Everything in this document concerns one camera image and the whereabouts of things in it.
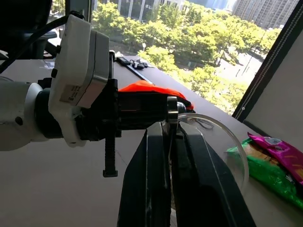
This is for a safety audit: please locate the black window frame post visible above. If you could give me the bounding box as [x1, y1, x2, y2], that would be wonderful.
[232, 0, 303, 122]

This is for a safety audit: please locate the magenta snack packet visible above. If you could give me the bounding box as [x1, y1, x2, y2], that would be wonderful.
[247, 132, 303, 187]

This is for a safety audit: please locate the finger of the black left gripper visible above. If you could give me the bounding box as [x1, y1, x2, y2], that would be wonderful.
[118, 93, 169, 112]
[118, 111, 168, 130]

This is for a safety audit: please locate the black office chair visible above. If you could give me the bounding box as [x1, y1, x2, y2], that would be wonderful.
[0, 0, 59, 61]

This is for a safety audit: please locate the black key bunch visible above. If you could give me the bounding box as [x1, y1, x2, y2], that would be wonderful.
[129, 59, 149, 70]

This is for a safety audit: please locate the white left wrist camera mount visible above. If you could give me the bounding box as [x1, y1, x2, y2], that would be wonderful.
[48, 14, 111, 148]

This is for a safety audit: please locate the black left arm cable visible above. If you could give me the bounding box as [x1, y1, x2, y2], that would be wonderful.
[0, 15, 69, 74]

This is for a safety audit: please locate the orange drawstring bag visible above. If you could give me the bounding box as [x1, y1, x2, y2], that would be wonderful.
[118, 79, 215, 130]

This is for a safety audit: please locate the green snack packet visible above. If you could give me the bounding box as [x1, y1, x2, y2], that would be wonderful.
[226, 138, 303, 210]

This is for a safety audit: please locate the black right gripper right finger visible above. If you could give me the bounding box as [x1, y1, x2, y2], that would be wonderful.
[171, 124, 256, 227]

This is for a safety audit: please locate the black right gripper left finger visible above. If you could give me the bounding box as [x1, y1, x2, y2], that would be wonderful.
[117, 122, 171, 227]

